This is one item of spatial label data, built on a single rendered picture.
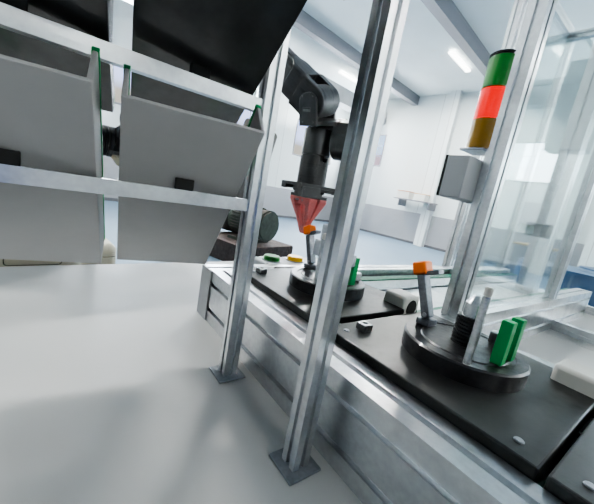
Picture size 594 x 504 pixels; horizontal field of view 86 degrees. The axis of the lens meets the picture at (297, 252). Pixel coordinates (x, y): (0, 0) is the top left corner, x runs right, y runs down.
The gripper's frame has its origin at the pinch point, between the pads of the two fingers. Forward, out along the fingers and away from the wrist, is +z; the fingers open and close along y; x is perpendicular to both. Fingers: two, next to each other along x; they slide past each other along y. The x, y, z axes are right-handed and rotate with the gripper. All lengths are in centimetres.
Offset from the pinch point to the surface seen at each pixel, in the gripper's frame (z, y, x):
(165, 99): -15.7, -30.3, -7.8
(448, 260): 9, 81, 10
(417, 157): -189, 979, 666
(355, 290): 7.2, -0.1, -17.1
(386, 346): 9.0, -8.2, -30.6
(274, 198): 38, 604, 972
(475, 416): 9.1, -10.7, -42.5
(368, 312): 9.0, -1.4, -21.7
